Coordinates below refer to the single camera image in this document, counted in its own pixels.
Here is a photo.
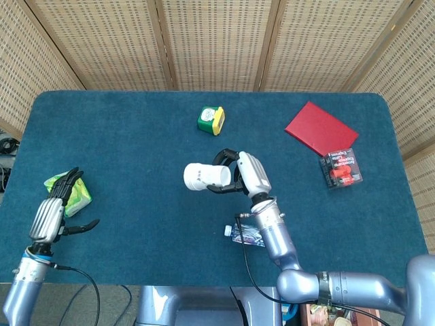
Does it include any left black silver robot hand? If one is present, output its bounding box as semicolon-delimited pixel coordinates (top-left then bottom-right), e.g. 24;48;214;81
29;166;101;245

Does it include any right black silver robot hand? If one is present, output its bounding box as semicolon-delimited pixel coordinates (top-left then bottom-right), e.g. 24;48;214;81
207;148;273;200

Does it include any white floral paper cup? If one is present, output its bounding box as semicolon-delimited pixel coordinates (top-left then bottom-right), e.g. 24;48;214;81
184;162;205;191
195;162;232;191

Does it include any green yellow tissue pack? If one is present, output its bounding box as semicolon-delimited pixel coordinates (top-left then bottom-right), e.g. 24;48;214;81
43;171;93;218

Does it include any clear plastic water bottle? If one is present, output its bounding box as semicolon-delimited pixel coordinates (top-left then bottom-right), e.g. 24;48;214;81
223;223;266;247

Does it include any green yellow small box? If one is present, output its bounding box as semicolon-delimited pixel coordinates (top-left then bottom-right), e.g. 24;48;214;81
196;105;226;137

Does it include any flat red box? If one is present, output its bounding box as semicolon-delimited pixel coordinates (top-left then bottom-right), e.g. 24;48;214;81
284;101;360;158

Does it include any black red coffee box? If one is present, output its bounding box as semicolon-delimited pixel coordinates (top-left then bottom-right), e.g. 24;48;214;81
318;147;364;189

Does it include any dark blue carpet mat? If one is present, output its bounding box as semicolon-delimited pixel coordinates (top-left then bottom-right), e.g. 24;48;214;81
0;90;430;286

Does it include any woven bamboo screen panel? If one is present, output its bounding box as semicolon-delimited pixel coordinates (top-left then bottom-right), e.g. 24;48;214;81
260;0;422;93
154;0;281;92
351;0;435;255
0;0;86;140
25;0;177;92

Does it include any blue-grey robot torso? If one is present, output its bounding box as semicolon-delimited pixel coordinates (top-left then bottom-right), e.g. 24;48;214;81
135;285;283;326

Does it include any brown box with clutter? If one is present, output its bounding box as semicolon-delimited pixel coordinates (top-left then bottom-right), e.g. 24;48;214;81
300;302;381;326

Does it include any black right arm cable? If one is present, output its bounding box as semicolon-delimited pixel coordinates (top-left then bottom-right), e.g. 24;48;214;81
234;212;392;326

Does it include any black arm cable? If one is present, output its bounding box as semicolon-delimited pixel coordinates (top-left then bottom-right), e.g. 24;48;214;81
234;212;392;326
50;264;101;326

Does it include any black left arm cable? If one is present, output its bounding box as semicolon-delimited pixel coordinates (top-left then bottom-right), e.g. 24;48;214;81
50;264;101;326

